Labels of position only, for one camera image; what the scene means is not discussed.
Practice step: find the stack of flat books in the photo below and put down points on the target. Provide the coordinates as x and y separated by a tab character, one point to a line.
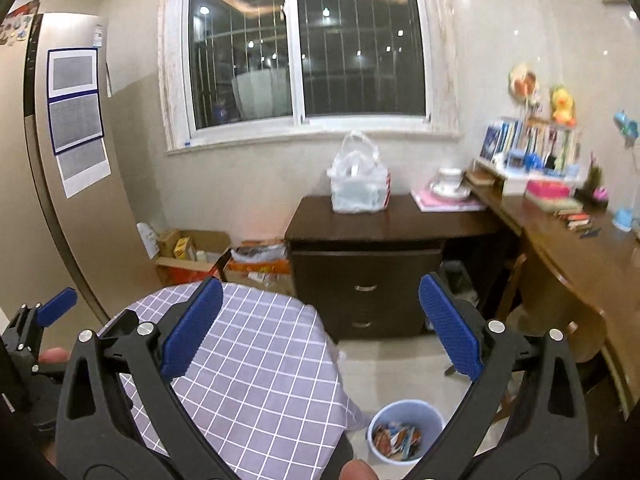
560	205

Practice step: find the yellow duck plush toy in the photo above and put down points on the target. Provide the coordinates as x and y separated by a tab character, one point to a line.
562	105

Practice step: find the person's right hand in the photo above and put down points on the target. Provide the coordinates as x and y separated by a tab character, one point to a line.
357	471

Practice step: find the small yellow box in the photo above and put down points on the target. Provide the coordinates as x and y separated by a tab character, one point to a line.
183	248

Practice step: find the white porcelain bowl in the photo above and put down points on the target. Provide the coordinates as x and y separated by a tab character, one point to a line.
450	176

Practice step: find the white porcelain plate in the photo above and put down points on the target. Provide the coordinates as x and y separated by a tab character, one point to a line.
450	194

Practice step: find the grey checked tablecloth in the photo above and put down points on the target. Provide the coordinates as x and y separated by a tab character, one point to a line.
265	360

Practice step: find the blue framed printed sheet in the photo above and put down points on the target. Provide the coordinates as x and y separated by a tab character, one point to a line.
74	72
76	122

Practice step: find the pen holder with pencils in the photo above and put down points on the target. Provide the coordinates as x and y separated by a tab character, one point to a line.
595	185

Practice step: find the pink box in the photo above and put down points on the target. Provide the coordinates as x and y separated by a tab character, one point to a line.
550	190

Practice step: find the white framed sliding window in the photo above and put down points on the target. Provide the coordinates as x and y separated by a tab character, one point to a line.
305	45

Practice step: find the cluster of fridge magnets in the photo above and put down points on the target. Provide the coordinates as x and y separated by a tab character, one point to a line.
17	22

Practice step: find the white plastic bag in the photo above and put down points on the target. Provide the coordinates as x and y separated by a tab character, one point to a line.
357	185

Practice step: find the heap of mixed wrappers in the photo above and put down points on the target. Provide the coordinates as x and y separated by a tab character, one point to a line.
397	440

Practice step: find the white printed sheet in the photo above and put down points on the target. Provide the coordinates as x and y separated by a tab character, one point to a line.
82	170

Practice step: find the open red cardboard box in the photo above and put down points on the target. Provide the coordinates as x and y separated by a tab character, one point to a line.
185	270

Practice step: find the dark wooden cabinet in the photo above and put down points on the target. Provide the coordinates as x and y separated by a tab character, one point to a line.
390	230

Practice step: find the white paper bag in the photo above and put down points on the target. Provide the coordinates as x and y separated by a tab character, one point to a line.
147	242

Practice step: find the row of upright books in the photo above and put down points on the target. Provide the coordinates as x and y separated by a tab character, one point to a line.
535	142

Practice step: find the white fridge label sticker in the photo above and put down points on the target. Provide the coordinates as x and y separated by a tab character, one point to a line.
100	35

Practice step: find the pink flat book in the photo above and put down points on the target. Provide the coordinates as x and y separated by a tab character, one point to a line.
450	205

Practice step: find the white desk shelf riser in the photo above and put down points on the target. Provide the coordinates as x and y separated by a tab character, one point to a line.
515	180

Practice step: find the person's left hand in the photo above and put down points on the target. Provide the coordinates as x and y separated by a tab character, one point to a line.
52	356

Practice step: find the light blue desk lamp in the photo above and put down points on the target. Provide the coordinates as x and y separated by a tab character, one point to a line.
625	122

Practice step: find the light blue trash bin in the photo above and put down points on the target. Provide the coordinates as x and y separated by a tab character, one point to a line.
385	410

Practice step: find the beige double door refrigerator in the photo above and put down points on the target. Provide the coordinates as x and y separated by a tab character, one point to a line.
90	240

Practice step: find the wooden chair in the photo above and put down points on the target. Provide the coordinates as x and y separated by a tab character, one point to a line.
550	310

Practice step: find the orange cardboard box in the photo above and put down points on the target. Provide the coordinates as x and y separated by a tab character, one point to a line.
260	265

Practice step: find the brown wooden desk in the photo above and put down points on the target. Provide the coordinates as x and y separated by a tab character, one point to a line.
560	250

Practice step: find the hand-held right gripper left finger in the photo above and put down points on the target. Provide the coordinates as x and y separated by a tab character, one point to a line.
192	327

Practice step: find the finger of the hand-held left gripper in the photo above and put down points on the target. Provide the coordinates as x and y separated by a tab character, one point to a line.
55	305

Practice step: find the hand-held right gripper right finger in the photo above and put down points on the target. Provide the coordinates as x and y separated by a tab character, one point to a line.
450	330

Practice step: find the cartoon wall decoration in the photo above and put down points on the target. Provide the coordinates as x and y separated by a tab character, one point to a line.
525	84

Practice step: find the dark cabinet drawer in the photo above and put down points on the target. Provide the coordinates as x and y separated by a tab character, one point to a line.
395	322
400	280

